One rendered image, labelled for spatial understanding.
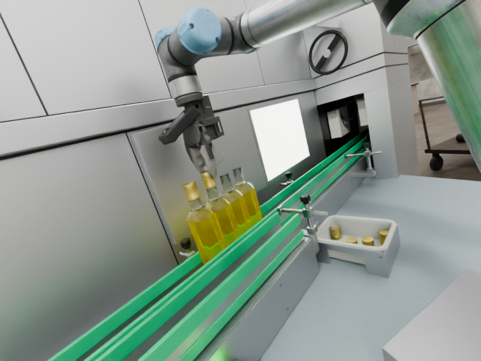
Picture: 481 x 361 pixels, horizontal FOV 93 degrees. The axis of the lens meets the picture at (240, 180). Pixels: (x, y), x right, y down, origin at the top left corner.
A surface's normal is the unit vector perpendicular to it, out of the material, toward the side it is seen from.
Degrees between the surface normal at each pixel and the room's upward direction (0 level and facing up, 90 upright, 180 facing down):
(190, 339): 90
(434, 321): 2
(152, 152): 90
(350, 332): 0
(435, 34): 101
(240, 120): 90
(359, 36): 90
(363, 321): 0
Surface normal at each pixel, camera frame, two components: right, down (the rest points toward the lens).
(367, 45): -0.66, 0.36
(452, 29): -0.86, 0.44
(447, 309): -0.29, -0.92
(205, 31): 0.59, 0.03
